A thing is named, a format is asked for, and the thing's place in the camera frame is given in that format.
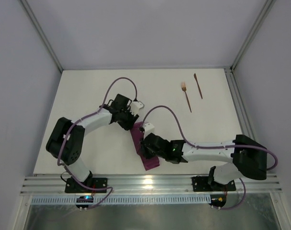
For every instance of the aluminium rail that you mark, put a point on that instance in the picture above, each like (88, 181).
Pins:
(246, 115)
(51, 184)

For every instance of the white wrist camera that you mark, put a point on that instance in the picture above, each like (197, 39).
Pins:
(147, 128)
(136, 106)

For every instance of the copper fork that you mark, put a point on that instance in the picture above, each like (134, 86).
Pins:
(183, 87)

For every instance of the aluminium front rail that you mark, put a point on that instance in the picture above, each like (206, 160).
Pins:
(51, 184)

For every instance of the aluminium left corner post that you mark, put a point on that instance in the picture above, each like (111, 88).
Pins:
(40, 32)

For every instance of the aluminium right side rail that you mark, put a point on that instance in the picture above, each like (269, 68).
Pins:
(246, 115)

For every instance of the aluminium corner post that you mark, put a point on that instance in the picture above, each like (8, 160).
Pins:
(262, 15)
(40, 32)

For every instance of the purple satin napkin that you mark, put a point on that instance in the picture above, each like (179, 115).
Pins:
(137, 136)

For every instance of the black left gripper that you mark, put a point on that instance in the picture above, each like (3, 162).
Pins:
(129, 120)

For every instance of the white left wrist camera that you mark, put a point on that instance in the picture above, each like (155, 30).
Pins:
(136, 106)

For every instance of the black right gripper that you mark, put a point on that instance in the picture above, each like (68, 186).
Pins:
(145, 145)

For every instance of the slotted grey cable duct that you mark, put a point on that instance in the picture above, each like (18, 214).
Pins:
(120, 199)

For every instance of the copper knife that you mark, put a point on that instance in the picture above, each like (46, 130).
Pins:
(198, 85)

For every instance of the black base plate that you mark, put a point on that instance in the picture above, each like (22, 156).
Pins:
(96, 183)
(200, 183)

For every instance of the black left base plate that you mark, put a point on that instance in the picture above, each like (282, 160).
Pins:
(96, 183)

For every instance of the aluminium right corner post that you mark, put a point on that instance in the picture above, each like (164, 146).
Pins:
(262, 15)

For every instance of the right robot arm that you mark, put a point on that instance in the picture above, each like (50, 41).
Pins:
(180, 151)

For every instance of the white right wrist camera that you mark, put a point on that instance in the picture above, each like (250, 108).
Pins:
(147, 128)

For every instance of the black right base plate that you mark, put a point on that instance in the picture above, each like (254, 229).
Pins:
(200, 183)

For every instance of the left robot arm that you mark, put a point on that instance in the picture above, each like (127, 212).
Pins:
(66, 141)

